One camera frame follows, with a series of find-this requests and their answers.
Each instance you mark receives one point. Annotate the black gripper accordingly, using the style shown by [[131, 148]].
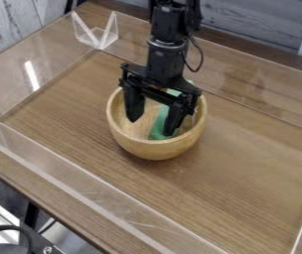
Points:
[[171, 91]]

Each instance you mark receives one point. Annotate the green rectangular block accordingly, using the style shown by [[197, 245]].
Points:
[[158, 125]]

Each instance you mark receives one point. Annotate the brown wooden bowl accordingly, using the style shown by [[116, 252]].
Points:
[[131, 134]]

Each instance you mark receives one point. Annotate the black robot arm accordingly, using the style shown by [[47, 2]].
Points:
[[173, 50]]

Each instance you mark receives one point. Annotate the clear acrylic tray barrier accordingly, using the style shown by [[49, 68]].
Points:
[[227, 198]]

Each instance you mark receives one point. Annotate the black table leg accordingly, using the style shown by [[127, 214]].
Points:
[[32, 215]]

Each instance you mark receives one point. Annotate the black metal bracket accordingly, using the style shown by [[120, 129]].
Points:
[[41, 246]]

